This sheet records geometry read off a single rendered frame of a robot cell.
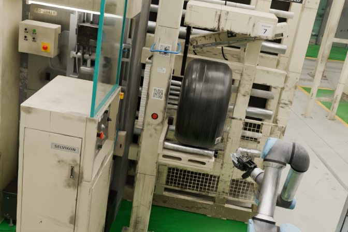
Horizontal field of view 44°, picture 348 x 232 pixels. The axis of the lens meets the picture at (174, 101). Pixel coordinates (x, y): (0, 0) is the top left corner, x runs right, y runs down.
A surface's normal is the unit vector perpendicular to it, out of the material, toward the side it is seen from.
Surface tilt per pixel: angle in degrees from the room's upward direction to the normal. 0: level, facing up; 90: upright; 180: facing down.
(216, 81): 41
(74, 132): 90
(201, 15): 90
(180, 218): 0
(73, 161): 90
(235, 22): 90
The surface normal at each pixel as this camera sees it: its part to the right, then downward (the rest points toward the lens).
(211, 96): -0.02, -0.18
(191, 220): 0.15, -0.93
